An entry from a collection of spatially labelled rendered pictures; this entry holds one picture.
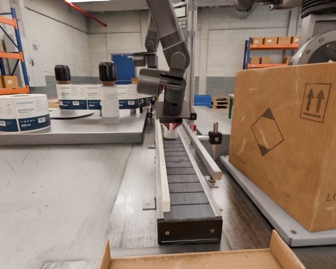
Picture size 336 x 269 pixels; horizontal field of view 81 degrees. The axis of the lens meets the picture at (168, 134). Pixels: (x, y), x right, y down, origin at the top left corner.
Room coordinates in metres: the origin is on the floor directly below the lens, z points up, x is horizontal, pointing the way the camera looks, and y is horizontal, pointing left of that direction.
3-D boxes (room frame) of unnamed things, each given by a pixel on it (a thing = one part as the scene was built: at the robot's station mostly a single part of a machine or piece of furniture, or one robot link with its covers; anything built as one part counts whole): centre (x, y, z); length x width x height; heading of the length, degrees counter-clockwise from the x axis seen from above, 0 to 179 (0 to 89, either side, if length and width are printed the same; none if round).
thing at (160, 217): (1.09, 0.02, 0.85); 1.65 x 0.11 x 0.05; 4
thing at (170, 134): (0.72, -0.01, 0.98); 0.05 x 0.05 x 0.20
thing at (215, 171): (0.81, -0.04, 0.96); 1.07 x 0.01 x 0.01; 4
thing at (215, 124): (0.47, -0.10, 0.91); 0.07 x 0.03 x 0.16; 94
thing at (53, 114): (1.22, 0.63, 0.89); 0.31 x 0.31 x 0.01
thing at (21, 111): (0.88, 0.66, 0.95); 0.20 x 0.20 x 0.14
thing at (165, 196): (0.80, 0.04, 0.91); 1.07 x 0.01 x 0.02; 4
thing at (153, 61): (1.07, 0.08, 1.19); 0.07 x 0.06 x 0.07; 82
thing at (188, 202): (1.09, 0.02, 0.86); 1.65 x 0.08 x 0.04; 4
